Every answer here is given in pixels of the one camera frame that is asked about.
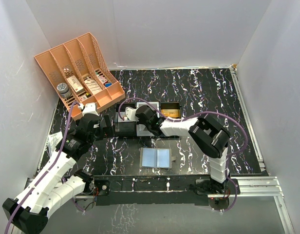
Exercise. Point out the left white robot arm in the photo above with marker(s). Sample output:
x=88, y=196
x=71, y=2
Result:
x=32, y=208

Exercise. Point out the orange plastic desk organizer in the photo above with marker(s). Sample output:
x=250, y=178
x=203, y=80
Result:
x=80, y=64

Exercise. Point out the white pink box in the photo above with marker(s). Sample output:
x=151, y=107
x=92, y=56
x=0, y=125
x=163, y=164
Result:
x=75, y=84

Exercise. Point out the small round patterned tin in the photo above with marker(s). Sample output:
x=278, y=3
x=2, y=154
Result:
x=64, y=90

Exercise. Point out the small pink white packet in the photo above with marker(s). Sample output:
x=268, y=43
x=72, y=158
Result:
x=101, y=77

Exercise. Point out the white printed paper sheet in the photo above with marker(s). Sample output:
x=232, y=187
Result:
x=52, y=141

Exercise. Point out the grey leather card holder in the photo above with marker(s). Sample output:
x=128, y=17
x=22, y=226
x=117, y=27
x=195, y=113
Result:
x=156, y=158

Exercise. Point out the black and white tray set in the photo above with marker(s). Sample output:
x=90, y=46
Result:
x=126, y=128

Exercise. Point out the gold card in tray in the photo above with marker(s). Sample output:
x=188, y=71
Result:
x=172, y=113

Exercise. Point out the white label cards stack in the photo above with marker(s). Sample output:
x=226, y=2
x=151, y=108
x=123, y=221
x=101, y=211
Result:
x=92, y=85

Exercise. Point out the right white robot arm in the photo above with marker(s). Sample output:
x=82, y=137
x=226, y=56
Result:
x=208, y=134

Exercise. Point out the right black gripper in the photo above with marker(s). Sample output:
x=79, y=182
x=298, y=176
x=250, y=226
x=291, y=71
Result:
x=139, y=119

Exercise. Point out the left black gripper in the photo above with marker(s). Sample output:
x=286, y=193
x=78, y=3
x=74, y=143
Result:
x=106, y=131

